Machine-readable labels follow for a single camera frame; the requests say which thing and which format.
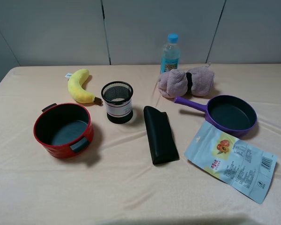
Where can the black glasses case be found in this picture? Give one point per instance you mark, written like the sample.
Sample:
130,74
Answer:
160,137

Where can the black mesh pen holder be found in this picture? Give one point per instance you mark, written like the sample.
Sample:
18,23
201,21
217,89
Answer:
117,96

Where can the purple frying pan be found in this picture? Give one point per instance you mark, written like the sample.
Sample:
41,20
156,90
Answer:
229,114

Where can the light blue snack pouch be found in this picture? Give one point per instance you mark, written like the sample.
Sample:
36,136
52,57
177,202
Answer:
243,166

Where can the clear water bottle blue cap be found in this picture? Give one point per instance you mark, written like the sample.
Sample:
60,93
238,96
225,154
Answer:
170,54

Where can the red pot with black handles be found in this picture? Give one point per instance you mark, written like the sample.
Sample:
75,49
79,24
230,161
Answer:
64,130

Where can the yellow plush banana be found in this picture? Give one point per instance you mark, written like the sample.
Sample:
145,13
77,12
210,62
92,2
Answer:
76,90

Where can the pink rolled towel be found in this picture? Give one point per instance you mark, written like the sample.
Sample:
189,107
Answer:
198,81

